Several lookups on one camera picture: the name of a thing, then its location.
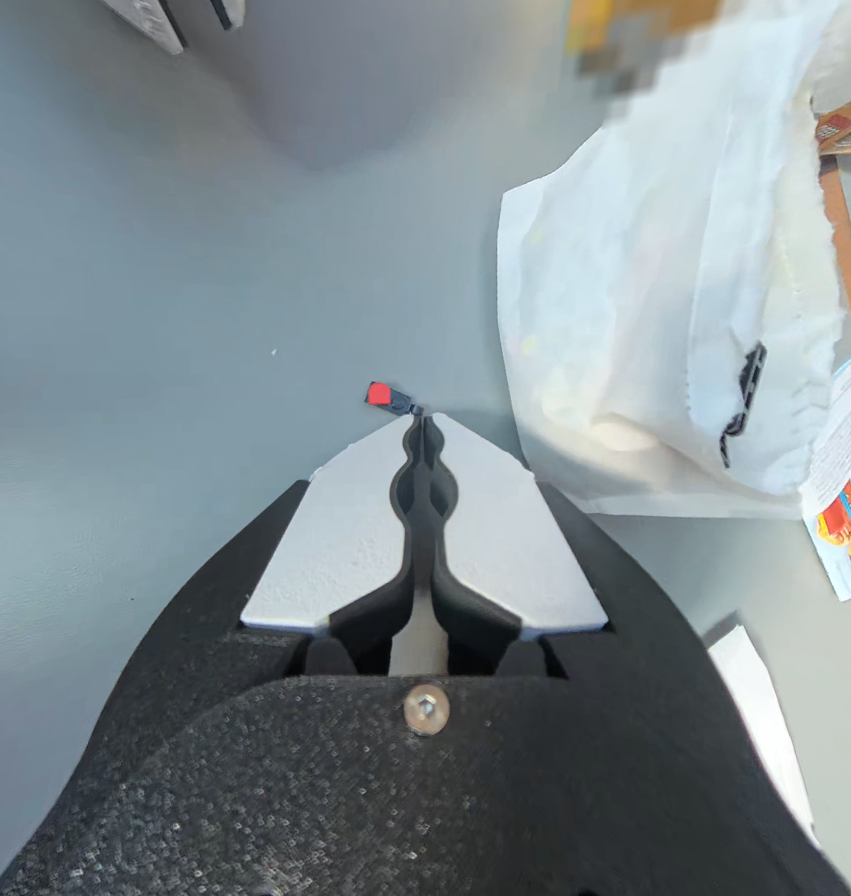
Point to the flat empty white paper bag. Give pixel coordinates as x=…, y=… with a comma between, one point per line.
x=754, y=721

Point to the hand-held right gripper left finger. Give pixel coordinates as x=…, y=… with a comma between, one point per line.
x=334, y=553

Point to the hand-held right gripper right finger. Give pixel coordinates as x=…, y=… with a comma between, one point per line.
x=516, y=553

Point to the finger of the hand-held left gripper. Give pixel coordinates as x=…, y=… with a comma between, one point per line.
x=230, y=10
x=149, y=21

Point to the full white paper bag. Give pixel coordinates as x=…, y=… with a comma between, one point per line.
x=642, y=315

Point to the torn white paper bag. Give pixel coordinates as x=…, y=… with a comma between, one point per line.
x=842, y=49

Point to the minifigure instruction booklet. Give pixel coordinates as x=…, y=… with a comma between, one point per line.
x=842, y=490

